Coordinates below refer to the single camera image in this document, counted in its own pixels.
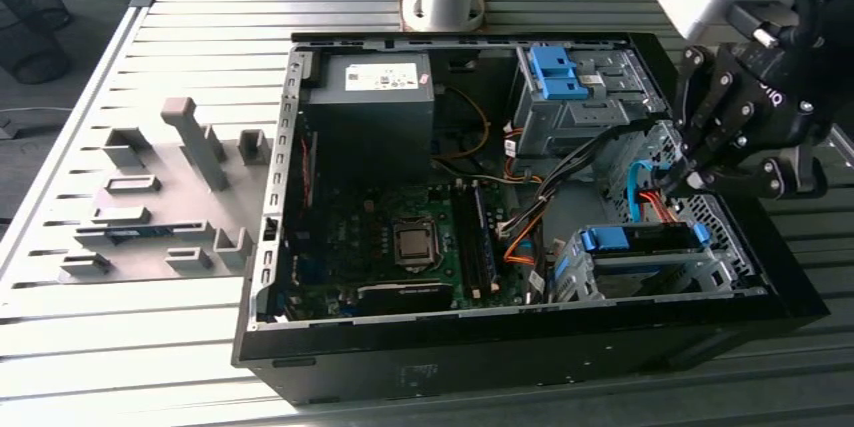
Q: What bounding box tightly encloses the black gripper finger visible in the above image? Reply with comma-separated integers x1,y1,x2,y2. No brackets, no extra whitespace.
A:
657,45,736,193
685,101,829,201

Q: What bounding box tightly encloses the hard disk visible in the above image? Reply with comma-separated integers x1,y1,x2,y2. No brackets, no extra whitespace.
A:
551,221,710,298

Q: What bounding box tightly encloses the metal disk bay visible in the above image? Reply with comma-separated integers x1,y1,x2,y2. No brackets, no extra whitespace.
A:
550,219,742,303

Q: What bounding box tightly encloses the metal optical drive cage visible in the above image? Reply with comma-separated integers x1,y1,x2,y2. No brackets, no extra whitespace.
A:
513,46,676,158

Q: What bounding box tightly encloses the blue plastic drive latch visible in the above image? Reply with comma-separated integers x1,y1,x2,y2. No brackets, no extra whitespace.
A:
526,46,593,101

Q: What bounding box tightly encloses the black RAM slot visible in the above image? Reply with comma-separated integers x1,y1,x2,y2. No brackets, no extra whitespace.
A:
450,181,486,301

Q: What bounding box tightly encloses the grey power supply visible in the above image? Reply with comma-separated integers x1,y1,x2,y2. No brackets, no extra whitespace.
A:
303,51,439,178

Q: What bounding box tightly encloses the CPU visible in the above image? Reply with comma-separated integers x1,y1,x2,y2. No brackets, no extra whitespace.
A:
398,229,434,256

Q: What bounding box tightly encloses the CPU socket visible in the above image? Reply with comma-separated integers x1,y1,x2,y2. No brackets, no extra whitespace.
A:
390,216,443,271

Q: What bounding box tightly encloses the black PC case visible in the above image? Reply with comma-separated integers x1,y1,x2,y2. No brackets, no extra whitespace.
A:
230,31,833,406

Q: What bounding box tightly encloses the black graphics card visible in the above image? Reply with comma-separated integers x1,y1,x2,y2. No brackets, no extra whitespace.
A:
357,281,455,316

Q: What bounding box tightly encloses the green motherboard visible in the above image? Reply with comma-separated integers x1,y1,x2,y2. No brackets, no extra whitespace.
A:
286,181,535,321

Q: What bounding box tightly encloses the grey parts rack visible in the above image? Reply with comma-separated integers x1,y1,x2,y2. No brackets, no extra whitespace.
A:
56,96,275,286

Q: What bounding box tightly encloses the RAM stick on rack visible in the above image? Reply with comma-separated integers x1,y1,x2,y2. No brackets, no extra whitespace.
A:
106,226,175,241

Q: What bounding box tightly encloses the black mesh wastebasket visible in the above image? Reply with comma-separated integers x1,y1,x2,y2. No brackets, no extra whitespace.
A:
0,0,74,84

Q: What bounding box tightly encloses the orange red wire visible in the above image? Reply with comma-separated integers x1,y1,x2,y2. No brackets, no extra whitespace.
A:
638,190,677,223

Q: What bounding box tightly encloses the blue wire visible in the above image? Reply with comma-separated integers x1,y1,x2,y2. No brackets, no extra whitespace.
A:
628,160,669,223

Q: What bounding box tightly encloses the black cable bundle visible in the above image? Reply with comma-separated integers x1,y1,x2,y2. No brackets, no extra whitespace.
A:
530,121,653,208

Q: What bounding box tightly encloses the yellow wire loop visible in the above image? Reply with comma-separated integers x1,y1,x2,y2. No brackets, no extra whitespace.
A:
433,89,493,161

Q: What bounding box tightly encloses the orange wire by motherboard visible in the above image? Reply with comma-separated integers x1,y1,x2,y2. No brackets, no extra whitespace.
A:
503,226,535,266

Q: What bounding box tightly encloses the white floor cable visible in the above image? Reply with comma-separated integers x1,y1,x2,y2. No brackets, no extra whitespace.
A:
0,105,72,116

